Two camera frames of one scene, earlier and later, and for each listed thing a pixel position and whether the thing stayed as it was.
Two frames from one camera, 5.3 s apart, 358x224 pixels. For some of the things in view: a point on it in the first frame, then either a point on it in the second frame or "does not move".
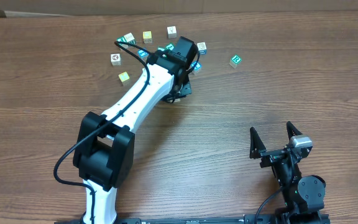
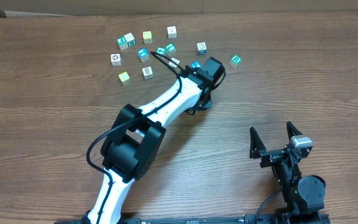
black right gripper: x=271 y=157 does not move
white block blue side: x=201 y=47 does not move
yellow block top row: x=147 y=35 does not move
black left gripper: x=186 y=87 -> x=207 y=100
